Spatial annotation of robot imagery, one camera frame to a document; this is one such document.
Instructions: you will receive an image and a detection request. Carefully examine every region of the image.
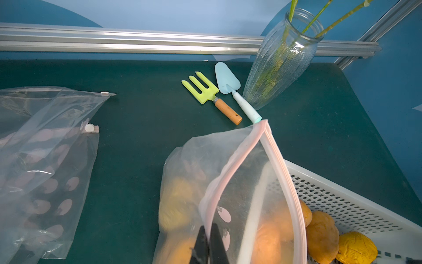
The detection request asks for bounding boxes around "light blue toy trowel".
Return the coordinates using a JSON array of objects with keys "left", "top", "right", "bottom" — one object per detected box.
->
[{"left": 214, "top": 62, "right": 262, "bottom": 124}]

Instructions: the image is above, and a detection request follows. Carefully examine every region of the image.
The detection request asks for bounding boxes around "white perforated plastic basket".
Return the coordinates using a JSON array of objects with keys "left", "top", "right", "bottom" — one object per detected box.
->
[{"left": 286, "top": 161, "right": 422, "bottom": 264}]

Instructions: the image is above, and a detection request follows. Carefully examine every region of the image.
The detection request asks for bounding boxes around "mint artificial rose stem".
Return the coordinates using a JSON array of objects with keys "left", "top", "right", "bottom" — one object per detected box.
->
[{"left": 301, "top": 0, "right": 375, "bottom": 40}]

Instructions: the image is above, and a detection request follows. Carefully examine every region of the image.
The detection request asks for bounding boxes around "green toy garden fork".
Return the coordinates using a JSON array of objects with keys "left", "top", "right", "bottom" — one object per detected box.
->
[{"left": 181, "top": 71, "right": 242, "bottom": 125}]

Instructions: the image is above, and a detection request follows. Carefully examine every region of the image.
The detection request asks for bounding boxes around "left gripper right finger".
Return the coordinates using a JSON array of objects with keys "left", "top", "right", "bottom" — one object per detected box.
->
[{"left": 209, "top": 223, "right": 229, "bottom": 264}]

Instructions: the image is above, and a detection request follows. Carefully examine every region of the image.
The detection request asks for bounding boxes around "orange potato basket top left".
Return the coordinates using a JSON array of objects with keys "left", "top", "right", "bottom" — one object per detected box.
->
[{"left": 300, "top": 200, "right": 313, "bottom": 227}]

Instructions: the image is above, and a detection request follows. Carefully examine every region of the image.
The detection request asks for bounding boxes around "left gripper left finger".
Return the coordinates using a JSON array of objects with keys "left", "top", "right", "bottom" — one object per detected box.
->
[{"left": 189, "top": 226, "right": 209, "bottom": 264}]

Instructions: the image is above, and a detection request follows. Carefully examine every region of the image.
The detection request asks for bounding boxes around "spare clear zipper bag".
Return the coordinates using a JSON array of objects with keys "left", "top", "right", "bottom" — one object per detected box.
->
[{"left": 1, "top": 86, "right": 111, "bottom": 264}]

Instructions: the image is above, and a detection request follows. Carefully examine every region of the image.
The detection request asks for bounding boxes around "right aluminium frame post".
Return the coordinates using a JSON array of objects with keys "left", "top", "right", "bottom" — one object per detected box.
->
[{"left": 334, "top": 0, "right": 422, "bottom": 70}]

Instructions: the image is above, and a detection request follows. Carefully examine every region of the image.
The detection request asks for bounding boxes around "large orange potato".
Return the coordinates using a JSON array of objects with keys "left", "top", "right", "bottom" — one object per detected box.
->
[{"left": 155, "top": 235, "right": 196, "bottom": 264}]

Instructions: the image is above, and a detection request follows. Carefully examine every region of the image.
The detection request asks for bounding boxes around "clear zipper bag pink zipper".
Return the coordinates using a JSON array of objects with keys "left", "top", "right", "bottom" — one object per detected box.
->
[{"left": 153, "top": 120, "right": 307, "bottom": 264}]

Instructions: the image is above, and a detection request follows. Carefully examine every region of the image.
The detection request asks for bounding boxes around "orange artificial flower stem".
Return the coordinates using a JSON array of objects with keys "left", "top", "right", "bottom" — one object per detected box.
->
[{"left": 288, "top": 0, "right": 298, "bottom": 23}]

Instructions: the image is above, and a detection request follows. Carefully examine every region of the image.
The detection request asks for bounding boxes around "ribbed glass vase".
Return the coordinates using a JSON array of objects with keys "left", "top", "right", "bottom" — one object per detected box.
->
[{"left": 243, "top": 8, "right": 324, "bottom": 110}]

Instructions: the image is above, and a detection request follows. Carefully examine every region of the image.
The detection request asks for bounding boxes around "yellow green potato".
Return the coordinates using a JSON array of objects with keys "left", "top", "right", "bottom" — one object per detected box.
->
[{"left": 159, "top": 177, "right": 198, "bottom": 232}]

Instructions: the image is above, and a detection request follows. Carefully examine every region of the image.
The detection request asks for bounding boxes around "wrinkled orange potato right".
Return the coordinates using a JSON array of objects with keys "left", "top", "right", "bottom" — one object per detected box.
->
[{"left": 306, "top": 211, "right": 340, "bottom": 264}]

